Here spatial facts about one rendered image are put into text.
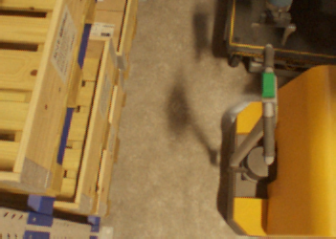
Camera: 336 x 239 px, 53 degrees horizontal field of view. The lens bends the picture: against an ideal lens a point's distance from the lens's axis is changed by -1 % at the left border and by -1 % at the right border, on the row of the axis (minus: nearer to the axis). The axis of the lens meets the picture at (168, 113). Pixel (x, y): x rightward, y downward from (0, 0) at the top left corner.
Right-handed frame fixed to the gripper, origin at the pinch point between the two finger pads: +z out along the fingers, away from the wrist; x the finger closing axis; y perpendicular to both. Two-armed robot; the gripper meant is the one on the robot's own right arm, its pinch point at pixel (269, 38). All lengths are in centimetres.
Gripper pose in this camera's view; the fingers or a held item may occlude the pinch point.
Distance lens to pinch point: 174.9
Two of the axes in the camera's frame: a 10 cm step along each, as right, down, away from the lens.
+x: -9.9, -1.1, 1.0
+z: -0.1, 7.1, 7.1
